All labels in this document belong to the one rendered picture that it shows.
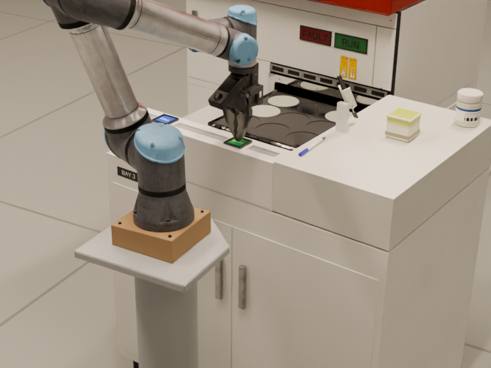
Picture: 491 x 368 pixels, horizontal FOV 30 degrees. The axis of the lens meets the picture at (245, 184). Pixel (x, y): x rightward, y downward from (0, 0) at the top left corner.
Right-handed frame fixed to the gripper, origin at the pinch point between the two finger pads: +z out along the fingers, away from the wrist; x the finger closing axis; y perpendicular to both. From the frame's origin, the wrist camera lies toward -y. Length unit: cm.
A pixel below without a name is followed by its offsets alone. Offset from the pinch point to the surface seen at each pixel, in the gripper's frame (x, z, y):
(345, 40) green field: 1, -13, 58
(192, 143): 12.1, 3.6, -4.1
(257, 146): -5.4, 1.9, 2.2
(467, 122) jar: -45, 0, 48
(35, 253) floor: 129, 98, 33
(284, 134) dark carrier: 1.0, 7.9, 25.1
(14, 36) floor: 368, 98, 229
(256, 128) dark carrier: 10.2, 8.0, 23.8
